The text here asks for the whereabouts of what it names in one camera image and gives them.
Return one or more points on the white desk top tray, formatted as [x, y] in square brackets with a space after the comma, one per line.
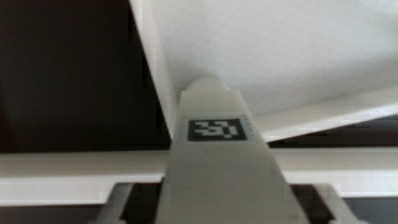
[303, 52]

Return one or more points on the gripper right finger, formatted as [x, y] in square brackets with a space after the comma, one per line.
[325, 206]

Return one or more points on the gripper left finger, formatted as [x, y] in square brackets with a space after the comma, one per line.
[133, 204]

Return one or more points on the white front fence bar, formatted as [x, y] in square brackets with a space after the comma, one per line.
[69, 178]

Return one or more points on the white desk leg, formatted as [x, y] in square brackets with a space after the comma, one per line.
[225, 186]

